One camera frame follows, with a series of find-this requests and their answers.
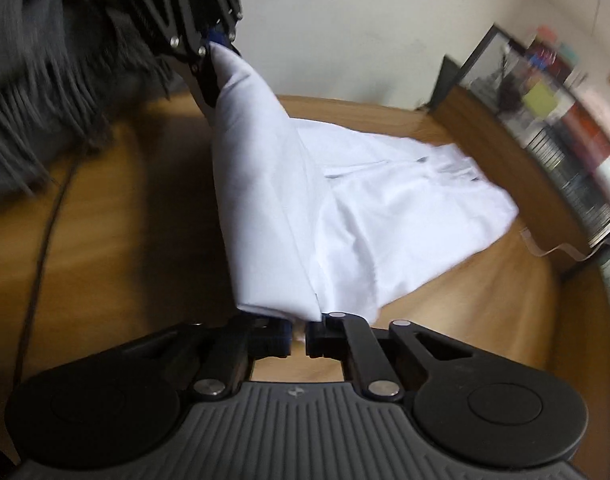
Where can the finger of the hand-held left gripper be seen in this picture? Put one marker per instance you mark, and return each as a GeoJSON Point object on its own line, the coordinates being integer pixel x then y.
{"type": "Point", "coordinates": [207, 77]}
{"type": "Point", "coordinates": [219, 37]}

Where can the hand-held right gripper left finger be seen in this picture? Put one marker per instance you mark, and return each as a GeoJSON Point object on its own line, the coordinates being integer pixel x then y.
{"type": "Point", "coordinates": [286, 339]}

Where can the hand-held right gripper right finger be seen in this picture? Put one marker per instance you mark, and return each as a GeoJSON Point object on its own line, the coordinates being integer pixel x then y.
{"type": "Point", "coordinates": [312, 337]}

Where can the white button-up shirt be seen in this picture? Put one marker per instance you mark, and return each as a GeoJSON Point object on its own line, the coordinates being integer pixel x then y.
{"type": "Point", "coordinates": [335, 185]}

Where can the dark upright panel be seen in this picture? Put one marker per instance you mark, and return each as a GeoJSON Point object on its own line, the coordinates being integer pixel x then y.
{"type": "Point", "coordinates": [445, 82]}

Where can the light green sheet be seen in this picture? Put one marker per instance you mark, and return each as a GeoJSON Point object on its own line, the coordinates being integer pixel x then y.
{"type": "Point", "coordinates": [540, 97]}

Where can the pink packet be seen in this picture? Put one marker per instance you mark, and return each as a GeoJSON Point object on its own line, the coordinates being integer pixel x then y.
{"type": "Point", "coordinates": [547, 34]}

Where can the orange box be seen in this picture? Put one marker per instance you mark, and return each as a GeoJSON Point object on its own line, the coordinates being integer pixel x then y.
{"type": "Point", "coordinates": [587, 132]}

